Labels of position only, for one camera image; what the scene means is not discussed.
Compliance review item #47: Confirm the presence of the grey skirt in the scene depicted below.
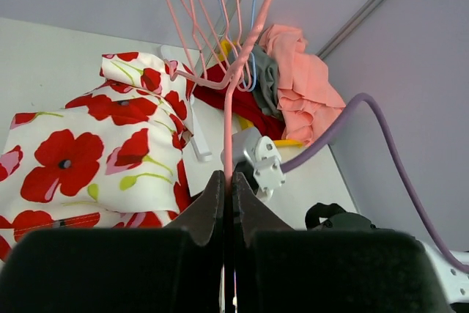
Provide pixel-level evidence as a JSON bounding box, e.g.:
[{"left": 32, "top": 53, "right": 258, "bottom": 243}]
[{"left": 234, "top": 44, "right": 284, "bottom": 121}]

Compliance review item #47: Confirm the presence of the blue wire hanger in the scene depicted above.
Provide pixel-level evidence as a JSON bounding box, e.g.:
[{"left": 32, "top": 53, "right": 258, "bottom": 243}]
[{"left": 209, "top": 0, "right": 260, "bottom": 93}]

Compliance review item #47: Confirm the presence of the pink skirt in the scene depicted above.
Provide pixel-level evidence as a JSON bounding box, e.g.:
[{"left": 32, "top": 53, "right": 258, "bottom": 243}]
[{"left": 259, "top": 24, "right": 346, "bottom": 147}]

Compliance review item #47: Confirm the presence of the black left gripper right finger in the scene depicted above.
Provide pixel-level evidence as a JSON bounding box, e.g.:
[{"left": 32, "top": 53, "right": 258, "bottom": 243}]
[{"left": 232, "top": 173, "right": 451, "bottom": 312}]

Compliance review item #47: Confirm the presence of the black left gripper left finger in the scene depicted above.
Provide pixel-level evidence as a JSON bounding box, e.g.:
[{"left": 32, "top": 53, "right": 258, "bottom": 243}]
[{"left": 1, "top": 171, "right": 225, "bottom": 312}]

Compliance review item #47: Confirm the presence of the white clothes rack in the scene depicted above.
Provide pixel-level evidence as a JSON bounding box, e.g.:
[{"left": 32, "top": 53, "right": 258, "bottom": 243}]
[{"left": 157, "top": 0, "right": 263, "bottom": 163}]

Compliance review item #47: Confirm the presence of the floral red white skirt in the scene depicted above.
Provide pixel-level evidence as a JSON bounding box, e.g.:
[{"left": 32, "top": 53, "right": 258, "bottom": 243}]
[{"left": 1, "top": 52, "right": 193, "bottom": 262}]

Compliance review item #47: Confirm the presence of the yellow plastic bin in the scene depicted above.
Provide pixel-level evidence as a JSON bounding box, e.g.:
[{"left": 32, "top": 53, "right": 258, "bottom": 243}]
[{"left": 218, "top": 40, "right": 305, "bottom": 149}]

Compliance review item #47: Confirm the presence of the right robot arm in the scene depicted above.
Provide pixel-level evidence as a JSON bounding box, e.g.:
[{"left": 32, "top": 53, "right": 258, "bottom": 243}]
[{"left": 305, "top": 203, "right": 468, "bottom": 312}]

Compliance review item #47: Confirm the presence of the pink hanger of red skirt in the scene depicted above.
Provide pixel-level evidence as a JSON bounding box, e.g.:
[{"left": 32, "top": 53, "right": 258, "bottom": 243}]
[{"left": 188, "top": 0, "right": 223, "bottom": 79}]

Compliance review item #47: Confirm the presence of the pink hanger of grey skirt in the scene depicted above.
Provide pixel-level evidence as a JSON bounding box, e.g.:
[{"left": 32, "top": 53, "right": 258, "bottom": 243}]
[{"left": 210, "top": 0, "right": 243, "bottom": 65}]

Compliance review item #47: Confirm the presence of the pink hanger of floral skirt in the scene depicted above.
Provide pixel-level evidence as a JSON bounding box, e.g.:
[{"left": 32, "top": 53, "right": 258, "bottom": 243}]
[{"left": 170, "top": 0, "right": 273, "bottom": 312}]

